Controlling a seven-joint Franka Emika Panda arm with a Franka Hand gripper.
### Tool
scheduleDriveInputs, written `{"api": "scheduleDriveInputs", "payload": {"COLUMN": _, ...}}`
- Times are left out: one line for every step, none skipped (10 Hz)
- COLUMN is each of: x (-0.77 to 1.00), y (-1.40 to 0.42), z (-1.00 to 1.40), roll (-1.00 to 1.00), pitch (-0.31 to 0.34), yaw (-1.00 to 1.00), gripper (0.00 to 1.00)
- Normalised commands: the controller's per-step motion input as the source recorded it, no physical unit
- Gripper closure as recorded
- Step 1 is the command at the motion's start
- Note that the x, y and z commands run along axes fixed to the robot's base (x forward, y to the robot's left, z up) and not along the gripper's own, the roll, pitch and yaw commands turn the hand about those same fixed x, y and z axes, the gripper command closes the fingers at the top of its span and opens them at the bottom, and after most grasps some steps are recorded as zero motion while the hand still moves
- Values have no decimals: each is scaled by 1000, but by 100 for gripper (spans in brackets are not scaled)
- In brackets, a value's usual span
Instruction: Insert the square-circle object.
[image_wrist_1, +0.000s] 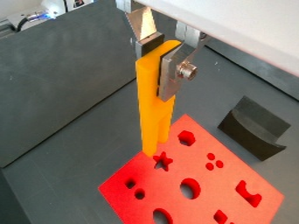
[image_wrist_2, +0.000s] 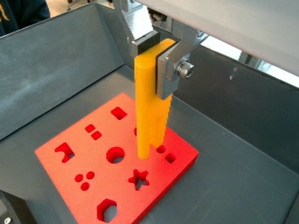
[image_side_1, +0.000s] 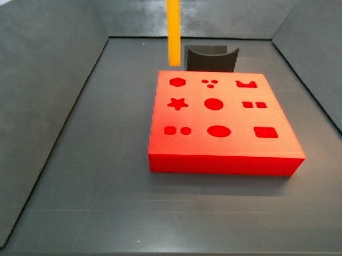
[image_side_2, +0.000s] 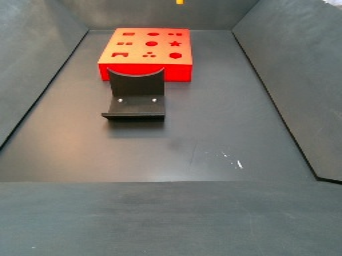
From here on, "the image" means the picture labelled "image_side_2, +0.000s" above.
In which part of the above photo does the red shape-sorter block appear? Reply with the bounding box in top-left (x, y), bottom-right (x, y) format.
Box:
top-left (97, 28), bottom-right (192, 82)

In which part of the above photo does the black curved holder stand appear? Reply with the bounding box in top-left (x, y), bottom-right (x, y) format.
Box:
top-left (101, 69), bottom-right (165, 120)

